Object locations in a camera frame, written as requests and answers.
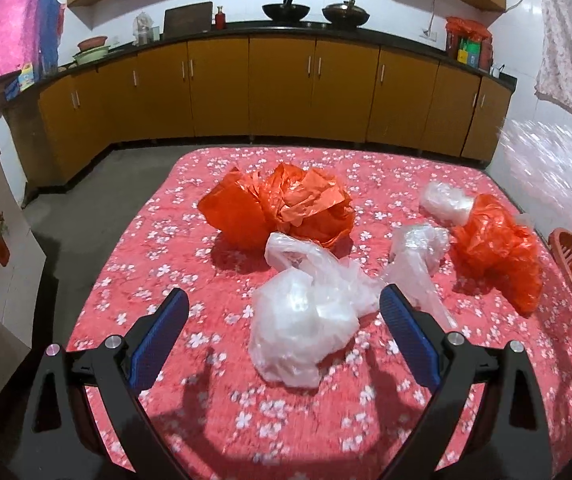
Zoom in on clear glass jar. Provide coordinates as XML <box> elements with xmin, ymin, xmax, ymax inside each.
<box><xmin>133</xmin><ymin>12</ymin><xmax>159</xmax><ymax>46</ymax></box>

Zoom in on red plastic bag cover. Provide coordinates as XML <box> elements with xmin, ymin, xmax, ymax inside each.
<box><xmin>445</xmin><ymin>16</ymin><xmax>493</xmax><ymax>37</ymax></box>

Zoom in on black wok with handle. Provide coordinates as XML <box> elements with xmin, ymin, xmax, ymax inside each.
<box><xmin>262</xmin><ymin>0</ymin><xmax>312</xmax><ymax>23</ymax></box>

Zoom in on red floral tablecloth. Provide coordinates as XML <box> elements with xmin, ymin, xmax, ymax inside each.
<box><xmin>66</xmin><ymin>146</ymin><xmax>572</xmax><ymax>480</ymax></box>

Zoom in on white plastic bag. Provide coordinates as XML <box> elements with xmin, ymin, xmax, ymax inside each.
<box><xmin>248</xmin><ymin>232</ymin><xmax>383</xmax><ymax>390</ymax></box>

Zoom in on wooden base cabinets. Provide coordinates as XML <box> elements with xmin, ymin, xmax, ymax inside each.
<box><xmin>3</xmin><ymin>34</ymin><xmax>517</xmax><ymax>196</ymax></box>

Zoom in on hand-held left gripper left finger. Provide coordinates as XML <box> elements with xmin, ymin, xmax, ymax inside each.
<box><xmin>16</xmin><ymin>287</ymin><xmax>190</xmax><ymax>480</ymax></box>

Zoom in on small clear plastic bag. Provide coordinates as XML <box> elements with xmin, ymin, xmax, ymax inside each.
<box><xmin>418</xmin><ymin>181</ymin><xmax>477</xmax><ymax>226</ymax></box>

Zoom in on large orange plastic bag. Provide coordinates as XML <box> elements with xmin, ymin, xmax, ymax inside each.
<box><xmin>197</xmin><ymin>162</ymin><xmax>357</xmax><ymax>253</ymax></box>

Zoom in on black wok with lid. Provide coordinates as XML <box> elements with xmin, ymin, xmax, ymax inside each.
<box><xmin>322</xmin><ymin>0</ymin><xmax>371</xmax><ymax>27</ymax></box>

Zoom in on long clear plastic bag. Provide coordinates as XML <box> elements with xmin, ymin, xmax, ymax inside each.
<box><xmin>381</xmin><ymin>224</ymin><xmax>459</xmax><ymax>331</ymax></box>

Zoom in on dark cutting board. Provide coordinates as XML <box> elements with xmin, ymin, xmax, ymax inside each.
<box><xmin>162</xmin><ymin>1</ymin><xmax>214</xmax><ymax>36</ymax></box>

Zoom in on green basin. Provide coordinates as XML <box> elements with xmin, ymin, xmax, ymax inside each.
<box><xmin>72</xmin><ymin>46</ymin><xmax>112</xmax><ymax>66</ymax></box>

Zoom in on black kitchen countertop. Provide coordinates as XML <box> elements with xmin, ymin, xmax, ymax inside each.
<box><xmin>0</xmin><ymin>20</ymin><xmax>518</xmax><ymax>106</ymax></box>

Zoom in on colourful small box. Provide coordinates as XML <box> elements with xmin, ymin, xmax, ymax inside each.
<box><xmin>18</xmin><ymin>62</ymin><xmax>37</xmax><ymax>92</ymax></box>

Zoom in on white power cable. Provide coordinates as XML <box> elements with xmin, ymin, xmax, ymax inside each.
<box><xmin>425</xmin><ymin>0</ymin><xmax>443</xmax><ymax>34</ymax></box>

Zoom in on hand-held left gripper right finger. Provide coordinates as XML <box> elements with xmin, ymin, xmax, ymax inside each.
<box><xmin>379</xmin><ymin>284</ymin><xmax>554</xmax><ymax>480</ymax></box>

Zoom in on blue hanging cloth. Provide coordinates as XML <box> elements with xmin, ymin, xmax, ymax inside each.
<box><xmin>38</xmin><ymin>0</ymin><xmax>67</xmax><ymax>73</ymax></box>

